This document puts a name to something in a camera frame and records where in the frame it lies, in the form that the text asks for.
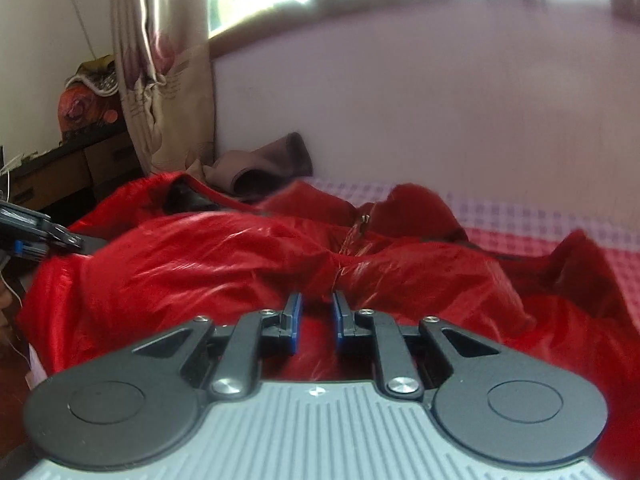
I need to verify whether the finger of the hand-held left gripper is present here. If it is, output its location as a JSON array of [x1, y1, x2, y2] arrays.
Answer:
[[0, 200, 85, 261]]

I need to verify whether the brown cloth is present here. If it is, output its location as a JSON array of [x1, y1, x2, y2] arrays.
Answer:
[[202, 132, 314, 200]]

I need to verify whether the red down jacket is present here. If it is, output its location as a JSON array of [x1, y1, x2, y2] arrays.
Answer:
[[15, 170, 640, 480]]

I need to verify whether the beige floral curtain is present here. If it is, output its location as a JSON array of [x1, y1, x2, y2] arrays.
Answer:
[[110, 0, 219, 177]]

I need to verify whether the folded patterned quilt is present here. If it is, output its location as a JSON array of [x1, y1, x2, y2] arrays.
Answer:
[[57, 55, 124, 144]]

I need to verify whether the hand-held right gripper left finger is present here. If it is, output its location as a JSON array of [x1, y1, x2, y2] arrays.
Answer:
[[131, 291, 304, 402]]

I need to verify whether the dark wooden cabinet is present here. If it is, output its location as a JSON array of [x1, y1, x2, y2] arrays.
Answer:
[[0, 130, 145, 213]]

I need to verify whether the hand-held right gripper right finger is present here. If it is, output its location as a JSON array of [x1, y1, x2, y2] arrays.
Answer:
[[332, 291, 505, 401]]

